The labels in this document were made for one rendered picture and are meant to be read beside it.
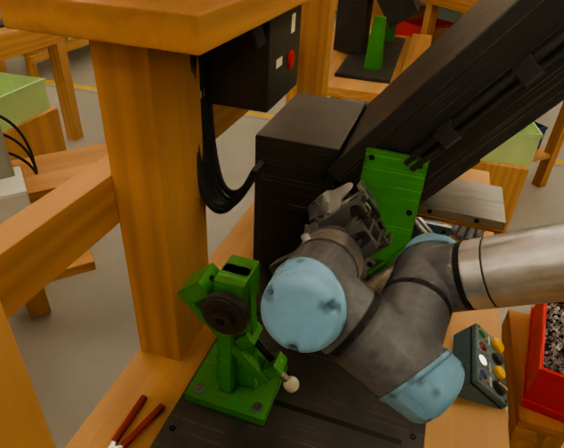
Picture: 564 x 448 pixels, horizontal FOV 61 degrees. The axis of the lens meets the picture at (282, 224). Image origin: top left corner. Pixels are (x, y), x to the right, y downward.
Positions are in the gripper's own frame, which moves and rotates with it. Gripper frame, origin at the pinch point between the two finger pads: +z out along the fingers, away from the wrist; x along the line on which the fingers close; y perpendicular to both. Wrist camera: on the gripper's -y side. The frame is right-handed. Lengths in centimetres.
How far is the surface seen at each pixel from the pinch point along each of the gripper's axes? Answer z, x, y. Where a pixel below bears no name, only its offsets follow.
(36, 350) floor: 73, 14, -166
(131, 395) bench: -7, -5, -50
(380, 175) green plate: 17.7, 1.6, 5.6
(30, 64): 352, 267, -284
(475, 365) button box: 12.4, -36.6, 1.5
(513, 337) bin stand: 43, -51, 6
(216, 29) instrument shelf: -20.5, 27.6, 6.4
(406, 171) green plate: 17.6, -0.2, 9.9
